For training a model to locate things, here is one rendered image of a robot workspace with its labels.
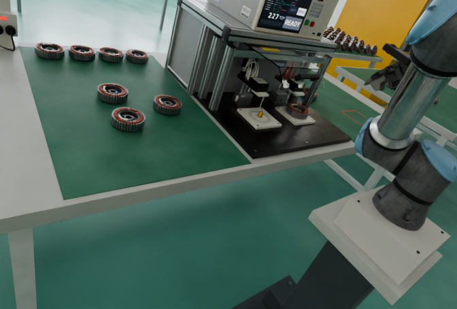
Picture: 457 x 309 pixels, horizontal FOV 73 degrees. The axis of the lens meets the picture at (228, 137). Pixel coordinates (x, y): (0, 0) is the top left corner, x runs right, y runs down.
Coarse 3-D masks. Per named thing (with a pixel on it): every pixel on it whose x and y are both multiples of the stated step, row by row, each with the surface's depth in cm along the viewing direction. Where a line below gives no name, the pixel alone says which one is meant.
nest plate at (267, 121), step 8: (240, 112) 137; (248, 112) 138; (256, 112) 141; (264, 112) 143; (248, 120) 133; (256, 120) 134; (264, 120) 136; (272, 120) 138; (256, 128) 129; (264, 128) 132
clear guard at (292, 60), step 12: (252, 48) 121; (276, 48) 131; (276, 60) 116; (288, 60) 121; (300, 60) 127; (288, 72) 113; (300, 72) 117; (312, 72) 121; (288, 84) 112; (300, 84) 116; (312, 84) 120
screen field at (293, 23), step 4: (288, 16) 130; (288, 20) 131; (292, 20) 132; (296, 20) 134; (300, 20) 135; (284, 24) 131; (288, 24) 132; (292, 24) 134; (296, 24) 135; (300, 24) 136; (288, 28) 134; (292, 28) 135; (296, 28) 136
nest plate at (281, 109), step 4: (276, 108) 152; (280, 108) 153; (284, 108) 154; (280, 112) 150; (284, 112) 150; (284, 116) 149; (288, 116) 147; (292, 116) 149; (308, 116) 154; (292, 120) 145; (296, 120) 146; (300, 120) 147; (304, 120) 149; (308, 120) 150; (312, 120) 152; (296, 124) 144; (300, 124) 146; (304, 124) 148
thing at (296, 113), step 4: (288, 104) 151; (292, 104) 151; (296, 104) 153; (288, 108) 149; (292, 108) 148; (296, 108) 151; (300, 108) 154; (304, 108) 152; (288, 112) 149; (292, 112) 147; (296, 112) 146; (300, 112) 146; (304, 112) 147; (308, 112) 150; (296, 116) 147; (300, 116) 147; (304, 116) 148
